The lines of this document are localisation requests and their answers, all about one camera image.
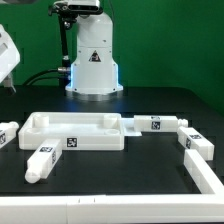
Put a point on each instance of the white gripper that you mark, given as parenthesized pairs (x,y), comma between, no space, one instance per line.
(9,59)

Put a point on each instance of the white desk top tray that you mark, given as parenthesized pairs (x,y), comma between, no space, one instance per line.
(77,131)

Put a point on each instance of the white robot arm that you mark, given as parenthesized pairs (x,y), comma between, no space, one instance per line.
(93,76)

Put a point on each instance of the white sheet with markers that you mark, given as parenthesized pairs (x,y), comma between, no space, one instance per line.
(128,124)

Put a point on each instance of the white L-shaped corner fence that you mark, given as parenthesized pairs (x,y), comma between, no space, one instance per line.
(204,207)

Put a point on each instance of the black camera on stand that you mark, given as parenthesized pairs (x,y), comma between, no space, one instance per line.
(84,6)

